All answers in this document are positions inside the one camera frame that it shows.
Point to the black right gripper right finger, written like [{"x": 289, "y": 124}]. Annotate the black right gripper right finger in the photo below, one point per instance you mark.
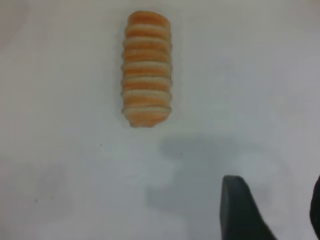
[{"x": 316, "y": 210}]

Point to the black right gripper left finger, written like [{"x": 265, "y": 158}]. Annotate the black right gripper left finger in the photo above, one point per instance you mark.
[{"x": 240, "y": 215}]

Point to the striped spiral bread roll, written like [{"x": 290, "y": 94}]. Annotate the striped spiral bread roll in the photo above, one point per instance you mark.
[{"x": 147, "y": 72}]

